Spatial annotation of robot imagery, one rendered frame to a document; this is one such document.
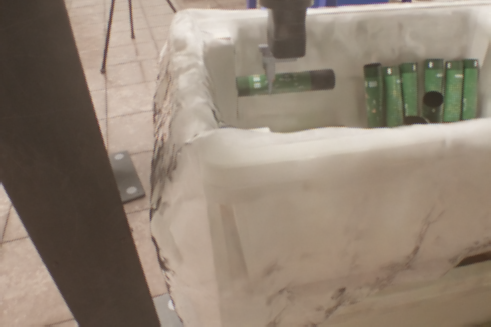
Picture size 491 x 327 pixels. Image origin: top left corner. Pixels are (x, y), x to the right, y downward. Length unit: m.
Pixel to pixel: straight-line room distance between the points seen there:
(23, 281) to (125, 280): 0.64
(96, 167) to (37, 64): 0.14
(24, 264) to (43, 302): 0.16
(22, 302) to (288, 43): 0.95
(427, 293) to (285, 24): 0.38
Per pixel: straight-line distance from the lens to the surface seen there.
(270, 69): 0.54
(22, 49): 0.41
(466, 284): 0.56
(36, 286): 1.20
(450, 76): 0.77
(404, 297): 0.51
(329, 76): 0.58
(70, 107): 0.44
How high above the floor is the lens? 0.85
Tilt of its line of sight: 34 degrees down
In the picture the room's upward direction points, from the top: 2 degrees counter-clockwise
